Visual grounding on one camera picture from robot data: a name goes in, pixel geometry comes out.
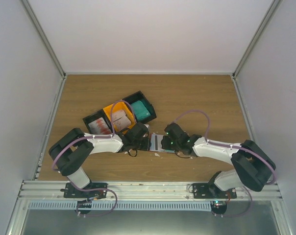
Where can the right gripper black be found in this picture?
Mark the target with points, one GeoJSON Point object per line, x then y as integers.
{"type": "Point", "coordinates": [164, 144]}

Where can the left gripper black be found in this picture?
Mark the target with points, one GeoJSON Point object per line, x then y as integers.
{"type": "Point", "coordinates": [145, 148]}

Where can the brown leather card holder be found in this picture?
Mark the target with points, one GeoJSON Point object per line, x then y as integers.
{"type": "Point", "coordinates": [159, 144]}

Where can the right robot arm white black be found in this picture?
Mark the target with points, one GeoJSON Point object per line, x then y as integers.
{"type": "Point", "coordinates": [252, 167]}

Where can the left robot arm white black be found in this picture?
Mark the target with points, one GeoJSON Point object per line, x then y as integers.
{"type": "Point", "coordinates": [71, 151]}

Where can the yellow bin with white cards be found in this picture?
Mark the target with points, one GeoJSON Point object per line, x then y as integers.
{"type": "Point", "coordinates": [109, 110]}

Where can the black bin with teal cards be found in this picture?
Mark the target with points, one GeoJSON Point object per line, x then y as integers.
{"type": "Point", "coordinates": [140, 96]}

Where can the red white card stack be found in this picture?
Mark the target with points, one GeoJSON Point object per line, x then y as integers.
{"type": "Point", "coordinates": [99, 127]}

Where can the black bin with red cards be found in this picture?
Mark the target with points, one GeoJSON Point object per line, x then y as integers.
{"type": "Point", "coordinates": [95, 116]}

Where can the aluminium front rail frame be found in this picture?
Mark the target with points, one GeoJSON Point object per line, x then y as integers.
{"type": "Point", "coordinates": [143, 191]}

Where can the grey slotted cable duct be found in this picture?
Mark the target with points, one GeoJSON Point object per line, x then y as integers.
{"type": "Point", "coordinates": [122, 205]}

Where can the right aluminium corner post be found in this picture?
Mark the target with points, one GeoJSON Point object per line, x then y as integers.
{"type": "Point", "coordinates": [257, 35]}

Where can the aluminium corner post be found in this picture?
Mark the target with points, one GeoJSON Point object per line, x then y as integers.
{"type": "Point", "coordinates": [33, 18]}
{"type": "Point", "coordinates": [257, 35]}

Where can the left aluminium corner post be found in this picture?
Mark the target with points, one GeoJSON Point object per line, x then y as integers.
{"type": "Point", "coordinates": [33, 18]}

